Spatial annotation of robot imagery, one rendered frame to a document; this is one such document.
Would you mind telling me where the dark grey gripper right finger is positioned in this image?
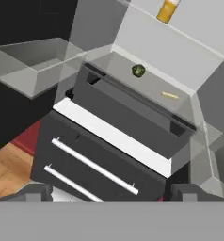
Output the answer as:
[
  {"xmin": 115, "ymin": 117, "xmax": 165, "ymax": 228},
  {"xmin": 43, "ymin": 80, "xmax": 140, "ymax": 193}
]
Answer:
[{"xmin": 170, "ymin": 183, "xmax": 224, "ymax": 203}]

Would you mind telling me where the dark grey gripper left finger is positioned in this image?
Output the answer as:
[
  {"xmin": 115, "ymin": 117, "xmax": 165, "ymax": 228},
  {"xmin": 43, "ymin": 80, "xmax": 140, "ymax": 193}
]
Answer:
[{"xmin": 0, "ymin": 183, "xmax": 54, "ymax": 203}]

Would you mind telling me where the clear fridge door bin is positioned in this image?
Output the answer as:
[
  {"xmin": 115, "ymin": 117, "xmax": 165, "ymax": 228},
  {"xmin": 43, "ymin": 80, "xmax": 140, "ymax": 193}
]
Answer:
[
  {"xmin": 188, "ymin": 121, "xmax": 224, "ymax": 201},
  {"xmin": 0, "ymin": 37, "xmax": 88, "ymax": 101}
]

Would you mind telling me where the dark fridge crisper drawer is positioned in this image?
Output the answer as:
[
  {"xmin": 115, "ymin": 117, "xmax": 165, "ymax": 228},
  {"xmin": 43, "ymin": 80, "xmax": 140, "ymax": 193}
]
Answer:
[{"xmin": 65, "ymin": 61, "xmax": 198, "ymax": 162}]

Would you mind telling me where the open dark grey fridge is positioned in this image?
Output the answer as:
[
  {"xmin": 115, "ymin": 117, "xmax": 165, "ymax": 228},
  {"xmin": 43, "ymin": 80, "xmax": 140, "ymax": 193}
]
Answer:
[{"xmin": 0, "ymin": 0, "xmax": 224, "ymax": 203}]

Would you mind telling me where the dark freezer drawer front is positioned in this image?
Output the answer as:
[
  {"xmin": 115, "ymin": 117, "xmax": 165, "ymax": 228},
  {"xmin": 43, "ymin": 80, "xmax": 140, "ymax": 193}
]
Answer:
[{"xmin": 30, "ymin": 109, "xmax": 168, "ymax": 203}]

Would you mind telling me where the pale yellow stick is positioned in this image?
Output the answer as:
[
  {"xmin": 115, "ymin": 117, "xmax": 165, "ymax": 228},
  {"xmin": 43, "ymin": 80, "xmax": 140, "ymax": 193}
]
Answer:
[{"xmin": 160, "ymin": 90, "xmax": 180, "ymax": 102}]

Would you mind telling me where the green round vegetable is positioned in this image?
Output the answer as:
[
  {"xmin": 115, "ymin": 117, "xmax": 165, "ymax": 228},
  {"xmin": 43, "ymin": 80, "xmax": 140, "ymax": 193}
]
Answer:
[{"xmin": 131, "ymin": 63, "xmax": 147, "ymax": 79}]

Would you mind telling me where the orange juice bottle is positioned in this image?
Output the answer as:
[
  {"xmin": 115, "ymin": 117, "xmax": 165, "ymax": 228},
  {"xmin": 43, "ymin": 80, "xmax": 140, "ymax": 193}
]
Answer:
[{"xmin": 155, "ymin": 0, "xmax": 183, "ymax": 24}]

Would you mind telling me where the short silver drawer handle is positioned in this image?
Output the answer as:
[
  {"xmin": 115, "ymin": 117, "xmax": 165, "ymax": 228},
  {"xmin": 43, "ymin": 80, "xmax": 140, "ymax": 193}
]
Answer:
[{"xmin": 43, "ymin": 164, "xmax": 105, "ymax": 203}]

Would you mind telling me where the long silver drawer handle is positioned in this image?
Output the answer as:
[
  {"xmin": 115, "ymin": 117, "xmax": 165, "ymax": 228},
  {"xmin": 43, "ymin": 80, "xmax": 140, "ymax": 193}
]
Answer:
[{"xmin": 50, "ymin": 137, "xmax": 140, "ymax": 197}]

